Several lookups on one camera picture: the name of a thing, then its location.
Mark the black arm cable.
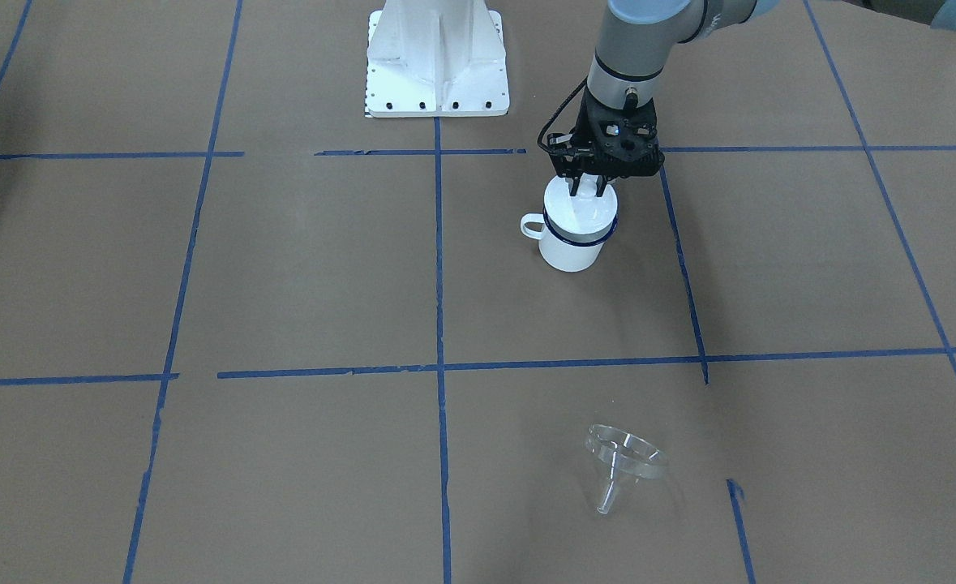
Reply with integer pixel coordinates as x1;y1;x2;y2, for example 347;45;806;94
536;78;589;155

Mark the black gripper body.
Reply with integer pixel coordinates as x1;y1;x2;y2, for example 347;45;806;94
544;88;662;181

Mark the clear glass funnel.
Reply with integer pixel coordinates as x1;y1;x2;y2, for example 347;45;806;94
585;423;670;515

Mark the white enamel cup blue rim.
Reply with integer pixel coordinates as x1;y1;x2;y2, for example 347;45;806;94
519;213;618;273

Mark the white cup lid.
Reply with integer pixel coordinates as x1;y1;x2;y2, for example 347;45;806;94
543;174;619;243

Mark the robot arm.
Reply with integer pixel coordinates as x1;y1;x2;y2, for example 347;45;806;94
538;1;775;196

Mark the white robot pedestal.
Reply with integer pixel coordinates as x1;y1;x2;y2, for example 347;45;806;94
364;1;511;118

